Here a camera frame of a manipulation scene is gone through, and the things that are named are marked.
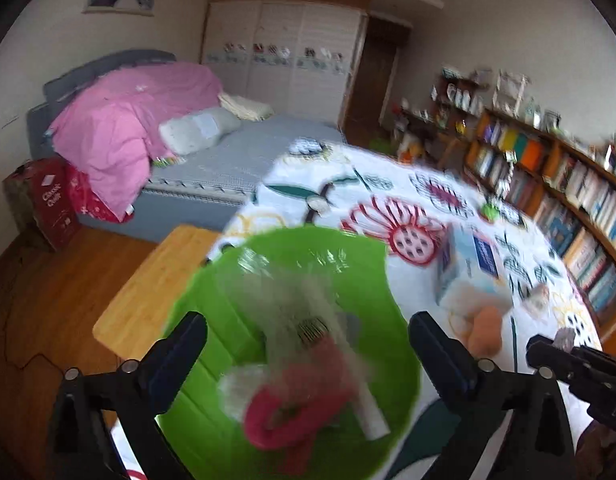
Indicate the red quilt box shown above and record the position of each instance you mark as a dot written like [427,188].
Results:
[50,200]

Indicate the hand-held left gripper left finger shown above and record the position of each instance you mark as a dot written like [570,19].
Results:
[180,355]

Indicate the folded cream blanket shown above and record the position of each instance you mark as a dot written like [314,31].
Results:
[245,107]

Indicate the wooden bookshelf with books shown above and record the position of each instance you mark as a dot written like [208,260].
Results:
[572,190]

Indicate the red floral bag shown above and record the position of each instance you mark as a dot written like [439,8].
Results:
[95,200]

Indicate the grey-white pillow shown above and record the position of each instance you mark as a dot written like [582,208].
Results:
[198,130]

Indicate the grey upholstered bed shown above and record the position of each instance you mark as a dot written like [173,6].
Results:
[268,155]

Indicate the white plastic storage rack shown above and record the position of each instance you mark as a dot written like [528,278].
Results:
[510,92]

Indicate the pink foam hair roller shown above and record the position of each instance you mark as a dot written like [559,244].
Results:
[288,420]

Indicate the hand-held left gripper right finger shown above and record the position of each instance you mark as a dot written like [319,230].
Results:
[440,360]

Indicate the clear plastic bag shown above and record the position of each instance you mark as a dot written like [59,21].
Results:
[240,390]

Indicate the pink quilt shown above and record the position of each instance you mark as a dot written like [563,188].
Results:
[123,125]

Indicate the dark wooden door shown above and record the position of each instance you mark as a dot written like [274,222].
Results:
[375,75]

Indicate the small green and red toy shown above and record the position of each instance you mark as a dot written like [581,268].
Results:
[490,210]

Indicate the green leaf-shaped plastic bowl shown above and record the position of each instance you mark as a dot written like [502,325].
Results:
[223,300]

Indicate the small wooden shelf rack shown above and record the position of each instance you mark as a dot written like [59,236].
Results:
[455,100]

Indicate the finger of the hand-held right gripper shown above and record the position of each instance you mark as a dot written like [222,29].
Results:
[552,360]

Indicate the low bamboo table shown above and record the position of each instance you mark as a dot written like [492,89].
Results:
[153,290]

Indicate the peach makeup sponge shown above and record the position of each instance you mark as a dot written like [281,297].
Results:
[485,332]

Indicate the white sliding-door wardrobe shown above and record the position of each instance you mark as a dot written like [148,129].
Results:
[288,25]

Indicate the wooden desk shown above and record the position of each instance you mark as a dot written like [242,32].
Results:
[422,130]

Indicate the blue and white tissue box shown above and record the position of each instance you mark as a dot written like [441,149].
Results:
[467,265]

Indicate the green snack packet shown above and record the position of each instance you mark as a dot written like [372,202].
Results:
[167,161]

